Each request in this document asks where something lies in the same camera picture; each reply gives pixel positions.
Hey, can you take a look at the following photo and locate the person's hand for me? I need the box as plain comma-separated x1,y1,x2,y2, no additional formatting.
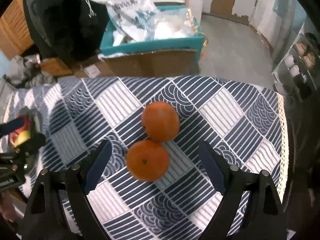
0,192,17,223

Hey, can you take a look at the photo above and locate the small orange tangerine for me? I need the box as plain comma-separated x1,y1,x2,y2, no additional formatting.
9,132,18,146

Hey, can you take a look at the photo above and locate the small green yellow mango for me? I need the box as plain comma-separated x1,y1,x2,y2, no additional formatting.
14,130,31,147

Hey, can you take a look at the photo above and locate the dark glass fruit plate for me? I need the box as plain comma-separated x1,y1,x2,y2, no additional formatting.
18,107,43,137

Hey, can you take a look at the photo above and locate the small red apple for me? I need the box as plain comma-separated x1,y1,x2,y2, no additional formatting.
16,115,31,133

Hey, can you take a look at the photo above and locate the grey clothes pile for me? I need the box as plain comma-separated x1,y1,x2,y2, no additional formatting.
1,56,57,100

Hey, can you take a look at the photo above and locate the small wooden drawer box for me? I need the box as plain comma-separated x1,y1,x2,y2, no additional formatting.
40,58,73,77

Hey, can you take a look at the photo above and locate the blue white patterned tablecloth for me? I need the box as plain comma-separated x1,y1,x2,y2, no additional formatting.
1,76,289,239

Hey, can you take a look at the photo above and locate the wooden louvered wardrobe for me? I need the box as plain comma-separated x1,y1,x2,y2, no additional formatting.
0,0,34,60

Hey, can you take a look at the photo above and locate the black hanging jacket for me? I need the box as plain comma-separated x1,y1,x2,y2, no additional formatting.
23,0,109,66

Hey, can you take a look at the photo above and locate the teal plastic basket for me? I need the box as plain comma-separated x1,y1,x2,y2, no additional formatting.
100,5,208,62

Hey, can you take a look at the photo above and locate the orange tangerine far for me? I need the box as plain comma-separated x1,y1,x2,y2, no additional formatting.
141,101,180,142

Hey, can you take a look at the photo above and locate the shoe rack with shoes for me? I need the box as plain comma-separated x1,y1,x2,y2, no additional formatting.
272,22,319,102

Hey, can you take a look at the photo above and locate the white printed rice bag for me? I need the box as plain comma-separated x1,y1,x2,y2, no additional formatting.
90,0,159,42

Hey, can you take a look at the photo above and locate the brown cardboard box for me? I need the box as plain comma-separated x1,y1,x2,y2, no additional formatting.
73,50,196,77

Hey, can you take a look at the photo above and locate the clear plastic bag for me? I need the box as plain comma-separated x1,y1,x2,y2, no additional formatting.
146,8,201,40

